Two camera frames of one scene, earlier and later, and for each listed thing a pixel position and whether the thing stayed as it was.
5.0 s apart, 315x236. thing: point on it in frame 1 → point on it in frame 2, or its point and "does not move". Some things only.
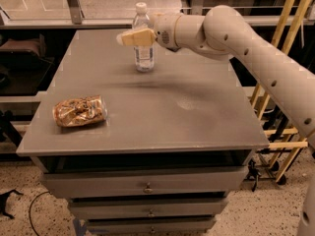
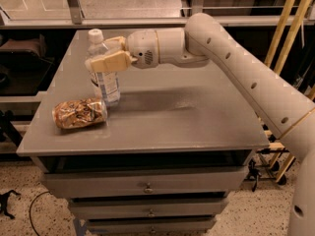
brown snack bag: [80, 110] does not move
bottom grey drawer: [152, 226] does not move
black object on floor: [3, 202] does not move
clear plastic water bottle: [144, 56] → [106, 84]
